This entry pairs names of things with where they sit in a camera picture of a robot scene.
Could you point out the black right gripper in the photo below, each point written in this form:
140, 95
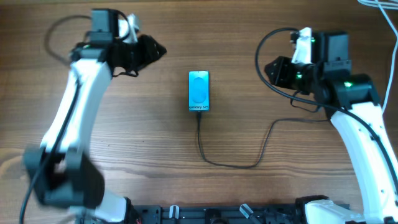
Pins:
282, 65

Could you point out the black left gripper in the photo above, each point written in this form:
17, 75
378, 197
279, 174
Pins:
152, 49

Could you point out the blue screen smartphone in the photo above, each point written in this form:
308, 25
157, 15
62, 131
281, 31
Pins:
198, 90

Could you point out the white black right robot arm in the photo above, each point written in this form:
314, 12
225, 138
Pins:
320, 66

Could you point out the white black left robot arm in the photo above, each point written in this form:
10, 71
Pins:
60, 171

